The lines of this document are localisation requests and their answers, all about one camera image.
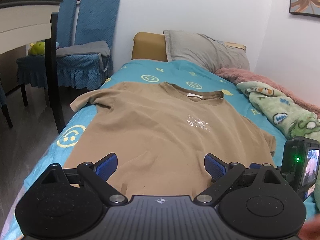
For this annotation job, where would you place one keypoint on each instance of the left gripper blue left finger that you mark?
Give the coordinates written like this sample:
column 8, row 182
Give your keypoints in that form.
column 96, row 175

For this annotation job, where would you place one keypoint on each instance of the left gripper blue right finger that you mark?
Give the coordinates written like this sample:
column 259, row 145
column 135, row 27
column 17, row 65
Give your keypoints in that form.
column 225, row 178

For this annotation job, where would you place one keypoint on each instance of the blue covered chair near wall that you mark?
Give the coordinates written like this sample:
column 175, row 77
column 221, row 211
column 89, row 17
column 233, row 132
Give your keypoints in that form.
column 88, row 62

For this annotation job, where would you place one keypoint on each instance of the green plush toy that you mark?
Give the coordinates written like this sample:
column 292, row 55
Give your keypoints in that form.
column 36, row 48

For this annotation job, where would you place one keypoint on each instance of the white and black desk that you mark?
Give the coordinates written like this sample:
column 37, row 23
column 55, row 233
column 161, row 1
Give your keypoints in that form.
column 27, row 30

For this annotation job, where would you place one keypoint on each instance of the green cartoon fleece blanket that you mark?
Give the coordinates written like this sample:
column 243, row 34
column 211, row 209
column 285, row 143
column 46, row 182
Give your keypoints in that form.
column 278, row 114

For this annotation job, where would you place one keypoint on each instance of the pink fluffy blanket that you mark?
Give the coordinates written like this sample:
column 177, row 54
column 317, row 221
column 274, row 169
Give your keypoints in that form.
column 235, row 75

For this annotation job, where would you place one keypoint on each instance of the tan brown t-shirt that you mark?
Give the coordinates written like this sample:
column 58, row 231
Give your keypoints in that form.
column 161, row 134

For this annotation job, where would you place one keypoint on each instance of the grey pillow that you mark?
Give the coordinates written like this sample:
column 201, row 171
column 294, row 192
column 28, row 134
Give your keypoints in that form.
column 204, row 51

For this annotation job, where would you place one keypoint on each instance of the person's right hand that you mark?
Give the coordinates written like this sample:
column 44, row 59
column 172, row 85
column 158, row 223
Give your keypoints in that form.
column 311, row 229

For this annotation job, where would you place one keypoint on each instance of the black action camera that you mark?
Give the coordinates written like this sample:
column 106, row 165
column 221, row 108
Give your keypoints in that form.
column 300, row 165

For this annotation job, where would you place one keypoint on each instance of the grey folded cloth on chair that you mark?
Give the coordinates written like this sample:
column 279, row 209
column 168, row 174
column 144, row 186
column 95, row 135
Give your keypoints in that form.
column 98, row 47

